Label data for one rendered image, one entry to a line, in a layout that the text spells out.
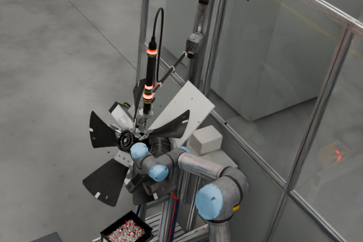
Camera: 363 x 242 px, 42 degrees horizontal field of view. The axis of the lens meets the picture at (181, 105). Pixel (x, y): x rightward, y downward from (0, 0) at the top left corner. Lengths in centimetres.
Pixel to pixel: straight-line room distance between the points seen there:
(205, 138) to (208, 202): 126
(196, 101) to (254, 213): 87
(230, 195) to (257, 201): 125
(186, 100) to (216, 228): 105
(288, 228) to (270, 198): 20
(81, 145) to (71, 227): 89
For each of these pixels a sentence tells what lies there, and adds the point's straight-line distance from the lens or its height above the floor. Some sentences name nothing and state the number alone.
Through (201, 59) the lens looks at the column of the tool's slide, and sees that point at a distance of 286.
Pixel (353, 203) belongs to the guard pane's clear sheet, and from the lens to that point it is 247.
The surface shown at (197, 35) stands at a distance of 275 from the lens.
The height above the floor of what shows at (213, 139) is 97.
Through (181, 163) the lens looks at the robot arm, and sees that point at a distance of 207.
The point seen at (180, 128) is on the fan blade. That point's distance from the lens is 234.
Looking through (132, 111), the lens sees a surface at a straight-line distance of 281.
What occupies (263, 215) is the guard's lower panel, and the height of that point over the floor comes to 66.
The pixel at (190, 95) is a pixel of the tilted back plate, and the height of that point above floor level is 132.
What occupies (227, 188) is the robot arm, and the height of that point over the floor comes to 163.
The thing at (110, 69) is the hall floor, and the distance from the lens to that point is 521.
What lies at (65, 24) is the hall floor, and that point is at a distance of 604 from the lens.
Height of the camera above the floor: 290
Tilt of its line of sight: 37 degrees down
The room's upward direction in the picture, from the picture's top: 9 degrees clockwise
